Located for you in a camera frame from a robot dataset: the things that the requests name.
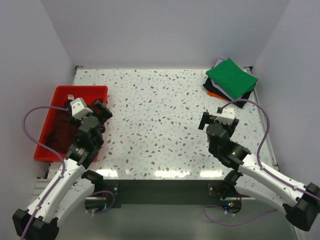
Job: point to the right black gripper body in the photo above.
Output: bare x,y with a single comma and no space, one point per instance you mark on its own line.
208,119

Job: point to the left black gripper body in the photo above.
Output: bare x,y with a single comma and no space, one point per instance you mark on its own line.
99,110

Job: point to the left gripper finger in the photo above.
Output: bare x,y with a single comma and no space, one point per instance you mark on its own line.
104,115
97,106

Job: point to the dark red t shirt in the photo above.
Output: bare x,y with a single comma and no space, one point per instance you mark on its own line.
78,126

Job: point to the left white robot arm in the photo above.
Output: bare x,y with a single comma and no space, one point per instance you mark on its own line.
73,182

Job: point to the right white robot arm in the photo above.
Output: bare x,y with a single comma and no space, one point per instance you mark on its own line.
299,202

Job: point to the orange folded t shirt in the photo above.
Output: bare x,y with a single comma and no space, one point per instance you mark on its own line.
212,94

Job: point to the black folded t shirt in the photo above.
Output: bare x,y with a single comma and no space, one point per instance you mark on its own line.
230,81

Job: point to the lilac folded t shirt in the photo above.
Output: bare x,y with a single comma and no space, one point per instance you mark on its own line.
222,87

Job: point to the green folded t shirt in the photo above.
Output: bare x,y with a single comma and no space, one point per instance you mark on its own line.
231,77

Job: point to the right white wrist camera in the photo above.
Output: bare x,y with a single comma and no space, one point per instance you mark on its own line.
226,115

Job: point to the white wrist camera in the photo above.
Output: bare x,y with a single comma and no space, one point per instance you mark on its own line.
226,115
79,108

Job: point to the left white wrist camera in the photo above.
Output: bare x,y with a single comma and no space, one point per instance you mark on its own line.
79,108

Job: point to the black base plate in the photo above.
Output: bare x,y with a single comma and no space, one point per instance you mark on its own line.
164,192

